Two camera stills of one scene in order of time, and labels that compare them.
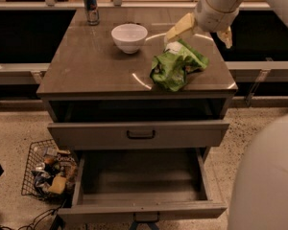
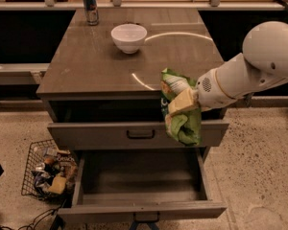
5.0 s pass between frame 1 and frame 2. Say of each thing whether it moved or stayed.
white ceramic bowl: stayed
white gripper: moved
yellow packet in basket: stayed
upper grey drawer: stayed
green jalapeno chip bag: moved
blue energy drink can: stayed
